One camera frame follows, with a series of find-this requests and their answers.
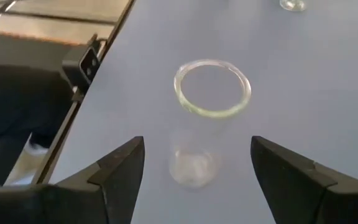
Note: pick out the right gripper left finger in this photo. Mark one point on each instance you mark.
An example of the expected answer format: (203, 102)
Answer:
(73, 205)

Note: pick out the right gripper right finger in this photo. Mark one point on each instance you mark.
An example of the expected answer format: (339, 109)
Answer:
(315, 199)

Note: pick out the person's white shoe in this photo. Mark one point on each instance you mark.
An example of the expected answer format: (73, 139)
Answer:
(36, 149)

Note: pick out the person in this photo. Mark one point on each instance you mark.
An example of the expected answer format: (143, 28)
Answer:
(11, 109)

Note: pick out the clear wide-rim glass vase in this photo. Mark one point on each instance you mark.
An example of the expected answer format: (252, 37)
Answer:
(194, 168)

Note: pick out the clear wide-bodied glass vase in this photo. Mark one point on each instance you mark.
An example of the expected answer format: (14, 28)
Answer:
(292, 5)

